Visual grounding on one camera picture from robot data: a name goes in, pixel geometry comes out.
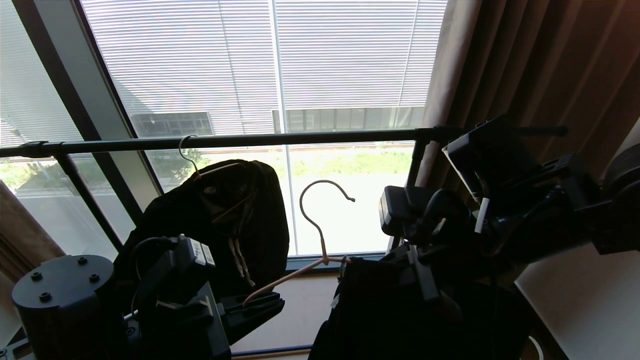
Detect pink clothes hanger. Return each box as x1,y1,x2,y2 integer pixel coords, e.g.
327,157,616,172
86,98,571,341
178,135,260,223
242,180,357,307

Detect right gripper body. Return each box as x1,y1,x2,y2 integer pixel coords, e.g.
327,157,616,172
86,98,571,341
395,239,453,302

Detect brown curtain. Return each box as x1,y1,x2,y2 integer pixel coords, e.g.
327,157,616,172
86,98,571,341
0,181,66,283
400,0,640,201

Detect black cable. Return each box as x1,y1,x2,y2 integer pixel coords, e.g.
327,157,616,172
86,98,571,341
128,236,176,316

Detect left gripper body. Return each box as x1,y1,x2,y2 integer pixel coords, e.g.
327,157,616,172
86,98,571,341
125,281,234,360

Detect white laundry basket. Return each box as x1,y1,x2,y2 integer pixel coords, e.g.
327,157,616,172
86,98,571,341
520,336,546,360

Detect window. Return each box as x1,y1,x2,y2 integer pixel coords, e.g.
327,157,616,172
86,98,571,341
0,0,451,273

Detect black shorts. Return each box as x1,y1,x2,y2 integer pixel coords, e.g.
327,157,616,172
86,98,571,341
114,160,292,313

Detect black garment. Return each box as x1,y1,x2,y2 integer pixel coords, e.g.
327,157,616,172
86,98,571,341
307,256,531,360

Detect black clothes rack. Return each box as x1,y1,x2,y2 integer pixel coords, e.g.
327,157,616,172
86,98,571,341
0,125,569,358

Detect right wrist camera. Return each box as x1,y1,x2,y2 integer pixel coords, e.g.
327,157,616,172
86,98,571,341
378,185,473,247

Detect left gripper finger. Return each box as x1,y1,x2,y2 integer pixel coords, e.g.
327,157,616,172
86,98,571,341
221,292,282,315
220,300,287,347

